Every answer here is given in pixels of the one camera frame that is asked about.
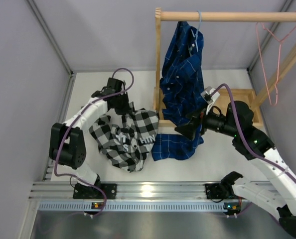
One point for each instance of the aluminium mounting rail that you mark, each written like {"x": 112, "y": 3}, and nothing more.
{"x": 125, "y": 191}

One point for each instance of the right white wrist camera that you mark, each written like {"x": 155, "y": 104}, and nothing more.
{"x": 210, "y": 95}

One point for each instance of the left aluminium frame post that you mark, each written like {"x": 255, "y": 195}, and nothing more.
{"x": 43, "y": 24}

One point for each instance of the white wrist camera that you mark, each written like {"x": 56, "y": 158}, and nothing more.
{"x": 122, "y": 85}
{"x": 210, "y": 95}

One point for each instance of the wooden clothes rack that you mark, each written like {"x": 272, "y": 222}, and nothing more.
{"x": 254, "y": 100}

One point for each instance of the blue plaid shirt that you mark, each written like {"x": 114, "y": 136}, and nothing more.
{"x": 181, "y": 85}

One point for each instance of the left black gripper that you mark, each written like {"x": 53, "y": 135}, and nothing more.
{"x": 126, "y": 109}

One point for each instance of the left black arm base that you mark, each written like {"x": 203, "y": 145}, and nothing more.
{"x": 87, "y": 192}

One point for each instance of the blue wire hanger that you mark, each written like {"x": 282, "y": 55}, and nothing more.
{"x": 196, "y": 33}

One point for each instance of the aluminium frame post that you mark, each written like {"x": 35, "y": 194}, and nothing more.
{"x": 43, "y": 24}
{"x": 267, "y": 36}

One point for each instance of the black white checkered shirt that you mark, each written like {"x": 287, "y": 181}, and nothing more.
{"x": 127, "y": 146}

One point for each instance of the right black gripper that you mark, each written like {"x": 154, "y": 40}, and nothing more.
{"x": 198, "y": 115}

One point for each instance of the slotted grey cable duct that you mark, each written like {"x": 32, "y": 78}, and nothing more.
{"x": 134, "y": 206}

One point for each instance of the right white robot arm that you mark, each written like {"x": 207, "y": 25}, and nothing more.
{"x": 260, "y": 151}

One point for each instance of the pink wire hanger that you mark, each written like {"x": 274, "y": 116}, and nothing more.
{"x": 282, "y": 42}

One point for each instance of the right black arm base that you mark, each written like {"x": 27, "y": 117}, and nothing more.
{"x": 217, "y": 192}

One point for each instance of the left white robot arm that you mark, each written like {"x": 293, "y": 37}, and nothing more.
{"x": 67, "y": 143}

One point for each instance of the right aluminium frame post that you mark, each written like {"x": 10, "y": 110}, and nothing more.
{"x": 267, "y": 36}

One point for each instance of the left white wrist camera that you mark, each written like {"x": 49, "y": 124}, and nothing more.
{"x": 122, "y": 85}

